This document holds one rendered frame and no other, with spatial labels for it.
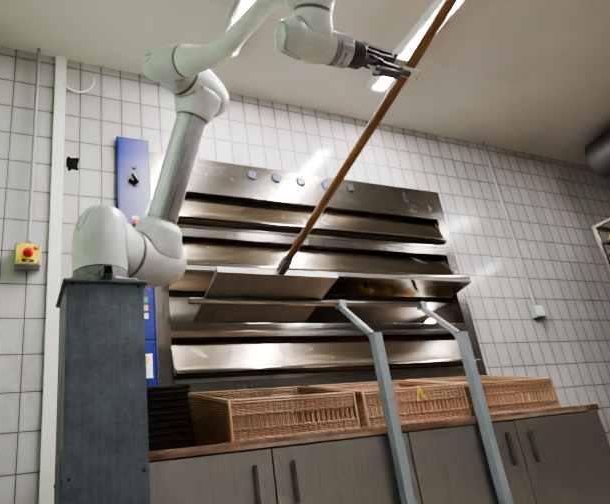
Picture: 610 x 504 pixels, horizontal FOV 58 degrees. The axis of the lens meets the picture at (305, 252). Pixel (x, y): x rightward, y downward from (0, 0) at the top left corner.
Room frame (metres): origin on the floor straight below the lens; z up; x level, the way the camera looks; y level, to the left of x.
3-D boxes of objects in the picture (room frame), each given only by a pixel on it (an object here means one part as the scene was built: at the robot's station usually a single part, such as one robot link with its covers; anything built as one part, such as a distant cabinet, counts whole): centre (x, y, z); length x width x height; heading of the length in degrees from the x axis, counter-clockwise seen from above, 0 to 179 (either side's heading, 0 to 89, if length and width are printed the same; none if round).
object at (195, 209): (2.90, -0.11, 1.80); 1.79 x 0.11 x 0.19; 120
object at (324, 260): (2.90, -0.11, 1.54); 1.79 x 0.11 x 0.19; 120
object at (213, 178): (2.92, -0.10, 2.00); 1.80 x 0.08 x 0.21; 120
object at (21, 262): (2.10, 1.16, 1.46); 0.10 x 0.07 x 0.10; 120
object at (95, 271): (1.47, 0.59, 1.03); 0.22 x 0.18 x 0.06; 31
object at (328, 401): (2.38, 0.24, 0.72); 0.56 x 0.49 x 0.28; 121
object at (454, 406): (2.68, -0.26, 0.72); 0.56 x 0.49 x 0.28; 120
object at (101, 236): (1.50, 0.60, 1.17); 0.18 x 0.16 x 0.22; 152
